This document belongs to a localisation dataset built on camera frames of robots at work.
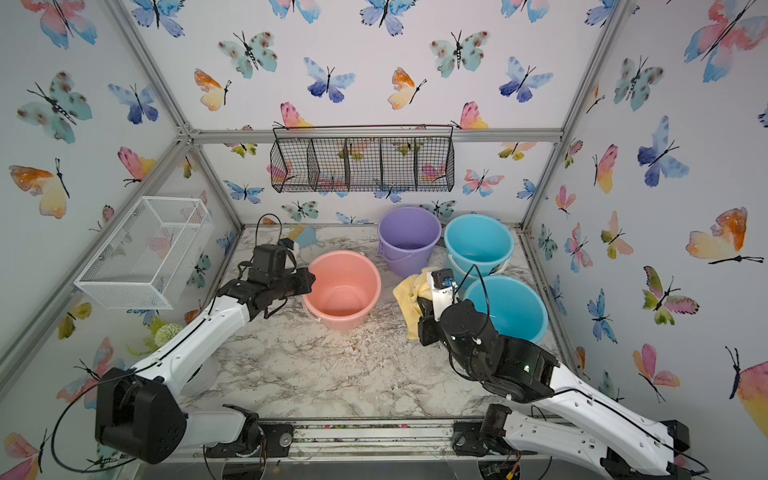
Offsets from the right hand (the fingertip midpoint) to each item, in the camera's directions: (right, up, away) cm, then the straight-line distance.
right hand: (422, 299), depth 63 cm
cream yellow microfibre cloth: (-3, 0, +6) cm, 7 cm away
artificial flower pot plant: (-64, -10, +11) cm, 65 cm away
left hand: (-28, +4, +21) cm, 35 cm away
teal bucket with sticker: (+20, +12, +29) cm, 37 cm away
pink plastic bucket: (-22, -1, +36) cm, 42 cm away
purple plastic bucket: (-2, +15, +39) cm, 42 cm away
